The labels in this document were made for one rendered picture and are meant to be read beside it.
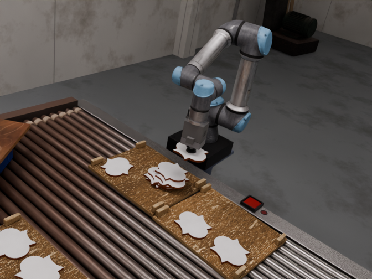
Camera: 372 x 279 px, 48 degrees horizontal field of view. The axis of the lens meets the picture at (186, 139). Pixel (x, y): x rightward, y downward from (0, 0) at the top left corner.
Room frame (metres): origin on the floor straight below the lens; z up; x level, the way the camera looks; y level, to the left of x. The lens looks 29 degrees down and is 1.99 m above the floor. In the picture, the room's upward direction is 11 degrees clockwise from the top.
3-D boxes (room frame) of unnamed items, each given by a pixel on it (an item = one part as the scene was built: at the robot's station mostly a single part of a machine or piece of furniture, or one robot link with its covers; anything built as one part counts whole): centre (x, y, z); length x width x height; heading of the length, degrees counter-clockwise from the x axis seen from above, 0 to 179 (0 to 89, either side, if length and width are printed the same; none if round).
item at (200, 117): (1.48, -0.03, 1.30); 0.08 x 0.08 x 0.05
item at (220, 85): (1.58, -0.05, 1.38); 0.11 x 0.11 x 0.08; 66
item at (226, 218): (1.27, -0.20, 0.93); 0.41 x 0.35 x 0.02; 52
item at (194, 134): (1.47, -0.02, 1.23); 0.10 x 0.09 x 0.16; 160
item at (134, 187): (1.53, 0.14, 0.93); 0.41 x 0.35 x 0.02; 54
